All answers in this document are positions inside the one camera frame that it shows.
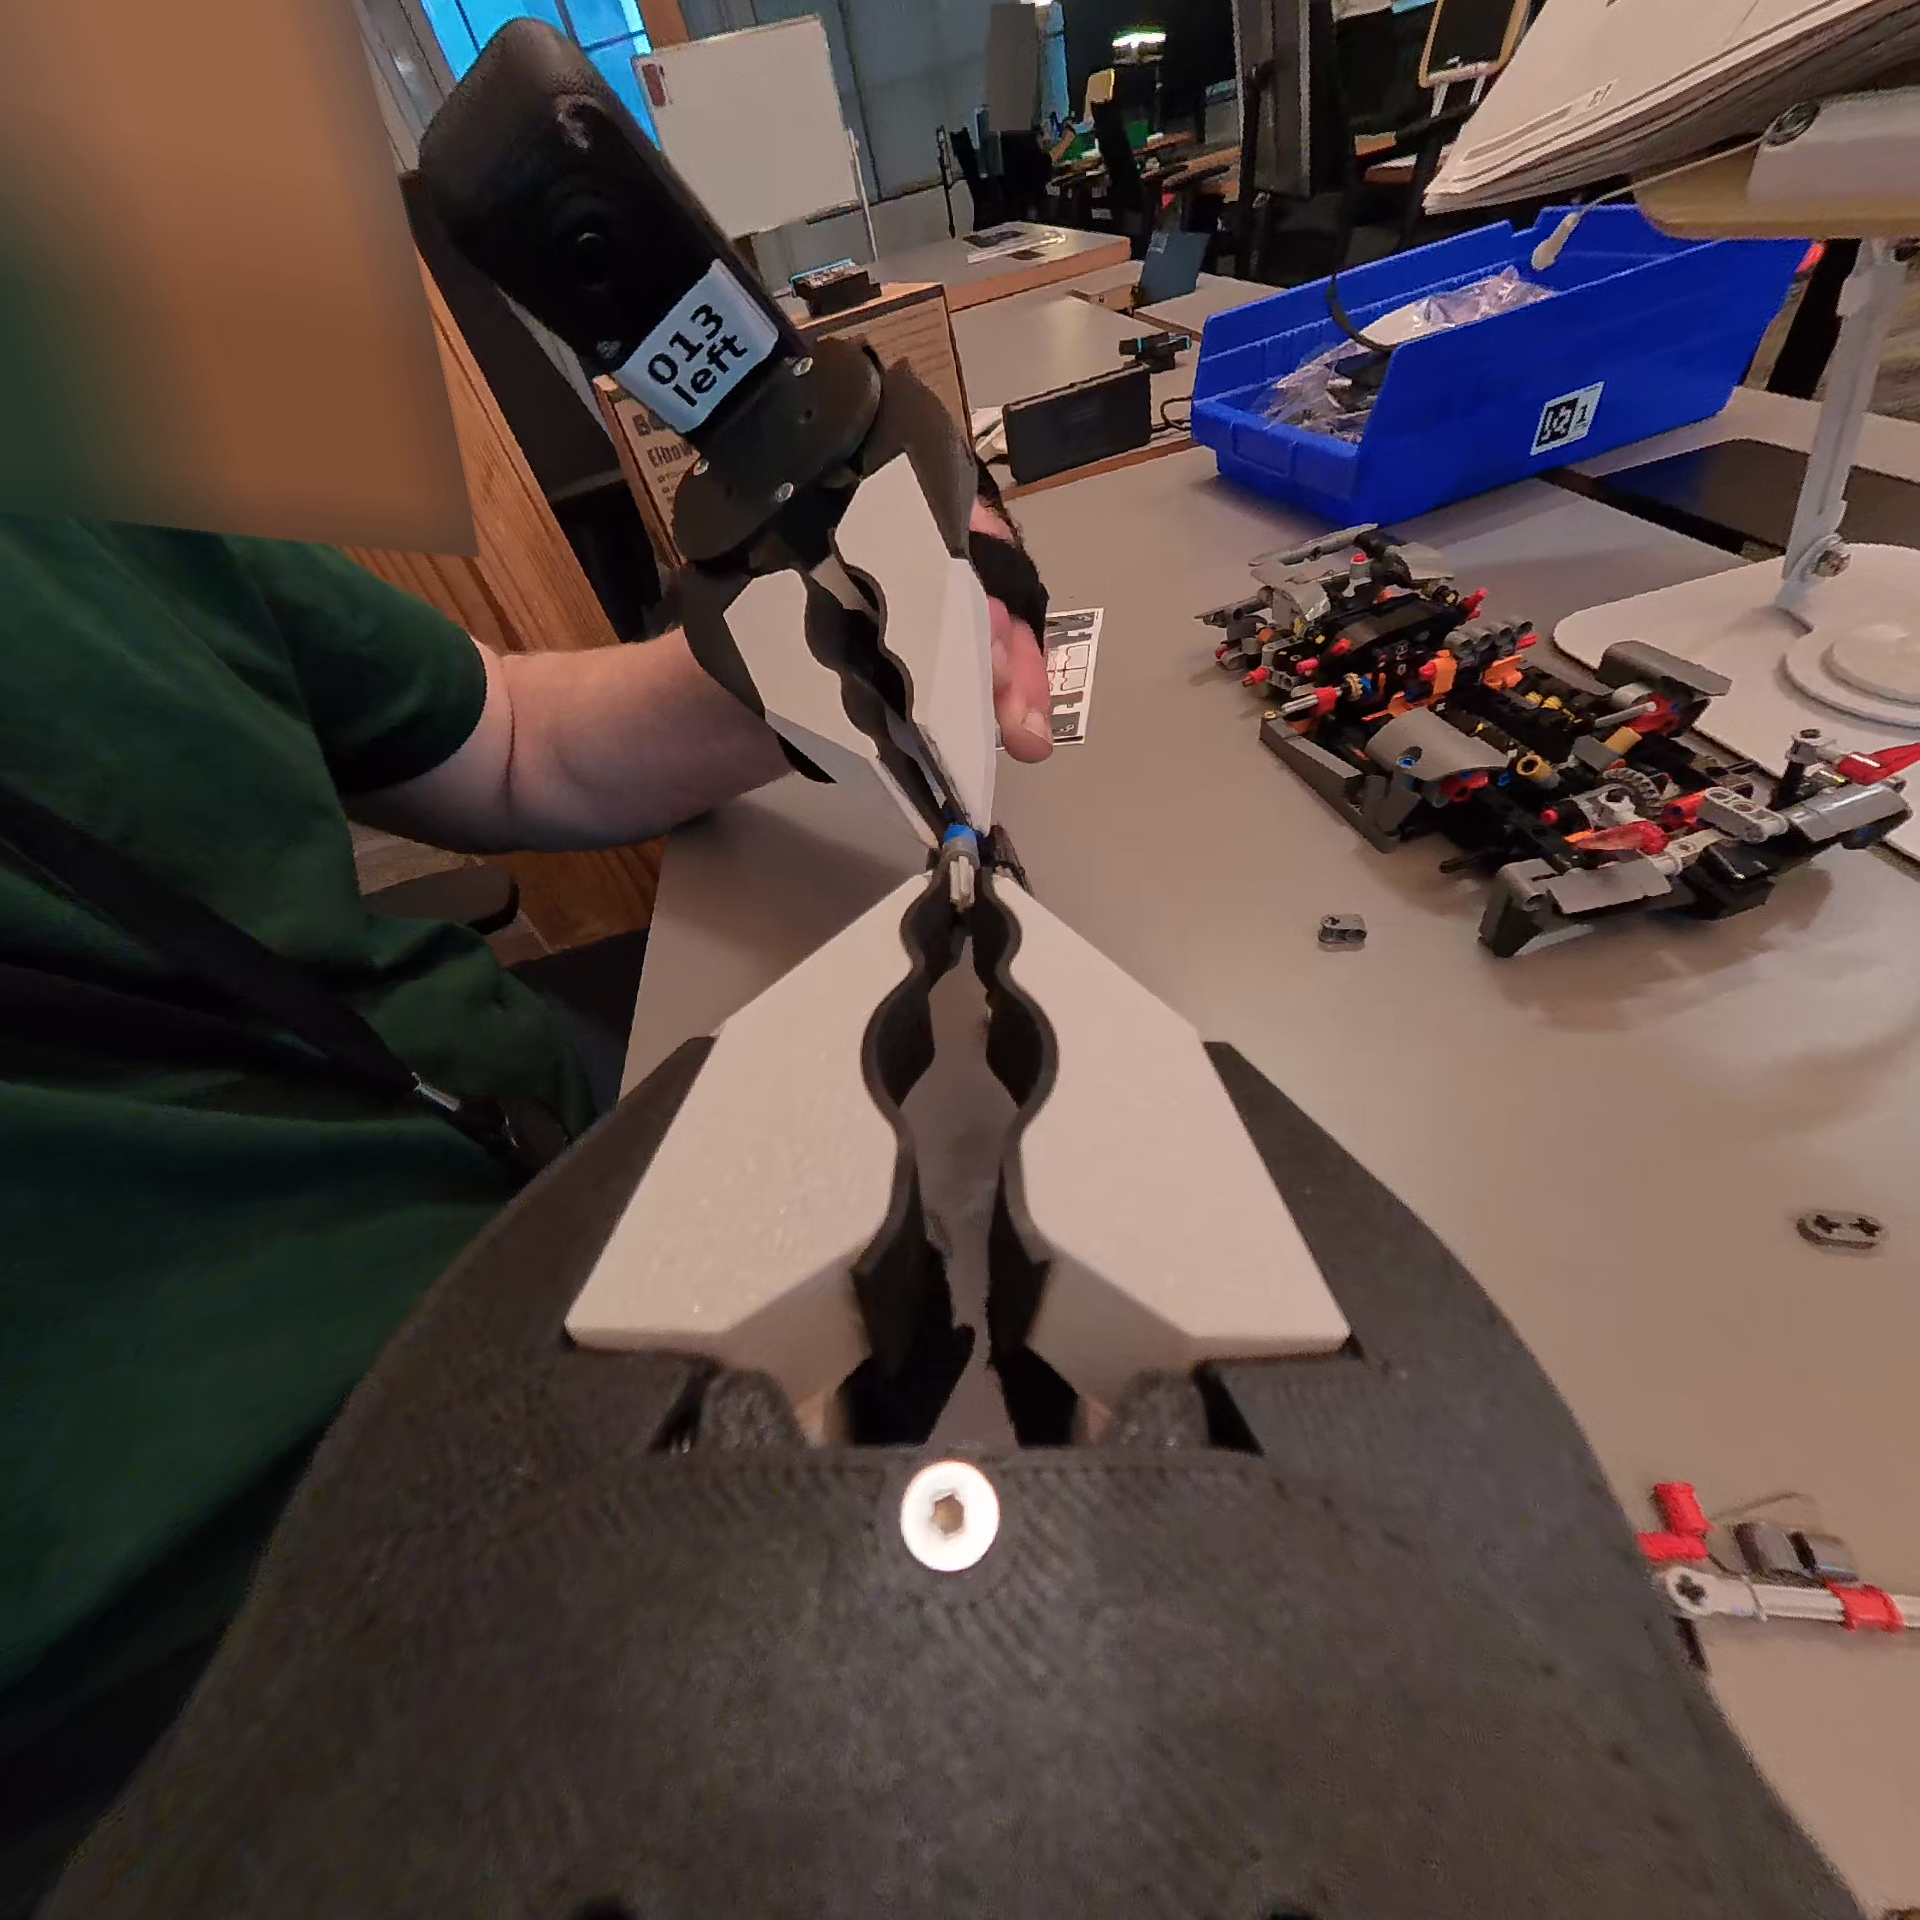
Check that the small lego gearbox assembly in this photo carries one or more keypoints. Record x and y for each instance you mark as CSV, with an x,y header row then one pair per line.
x,y
960,869

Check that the lego instruction booklet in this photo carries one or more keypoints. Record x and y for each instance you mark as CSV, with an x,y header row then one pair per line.
x,y
1649,92

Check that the person's left forearm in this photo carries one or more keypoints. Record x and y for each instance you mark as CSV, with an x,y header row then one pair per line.
x,y
598,735

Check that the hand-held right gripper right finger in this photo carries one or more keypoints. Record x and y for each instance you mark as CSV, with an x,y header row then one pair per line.
x,y
1170,1171

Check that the person's left hand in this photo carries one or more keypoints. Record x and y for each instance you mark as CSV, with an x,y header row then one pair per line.
x,y
1023,703

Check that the dark grey two-hole lego piece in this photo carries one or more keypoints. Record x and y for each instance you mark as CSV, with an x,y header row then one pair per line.
x,y
1841,1228

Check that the lego sticker sheet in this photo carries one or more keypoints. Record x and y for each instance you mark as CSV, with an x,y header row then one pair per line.
x,y
1072,673

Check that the white hanging tab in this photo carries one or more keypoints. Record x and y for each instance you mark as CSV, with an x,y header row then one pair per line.
x,y
1554,240

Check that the person's green shirt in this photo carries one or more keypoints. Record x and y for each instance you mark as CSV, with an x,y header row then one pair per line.
x,y
179,719

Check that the black case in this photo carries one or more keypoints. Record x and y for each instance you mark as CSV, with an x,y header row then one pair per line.
x,y
1072,427

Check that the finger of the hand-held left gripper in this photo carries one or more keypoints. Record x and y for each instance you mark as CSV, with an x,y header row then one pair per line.
x,y
946,630
786,659

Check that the whiteboard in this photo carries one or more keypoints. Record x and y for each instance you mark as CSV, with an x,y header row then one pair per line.
x,y
749,119

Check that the large lego car chassis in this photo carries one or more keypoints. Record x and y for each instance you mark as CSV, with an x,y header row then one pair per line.
x,y
1499,703

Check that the clear plastic bags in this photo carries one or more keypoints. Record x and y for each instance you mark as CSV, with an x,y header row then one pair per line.
x,y
1440,321

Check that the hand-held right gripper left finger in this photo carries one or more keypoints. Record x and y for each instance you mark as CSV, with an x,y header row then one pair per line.
x,y
749,1171

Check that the white book stand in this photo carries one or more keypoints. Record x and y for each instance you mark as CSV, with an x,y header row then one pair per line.
x,y
1664,630

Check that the small dark grey lego connector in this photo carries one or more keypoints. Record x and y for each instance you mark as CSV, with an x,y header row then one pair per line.
x,y
1343,928

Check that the blue plastic bin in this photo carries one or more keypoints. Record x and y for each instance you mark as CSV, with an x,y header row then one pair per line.
x,y
1499,391

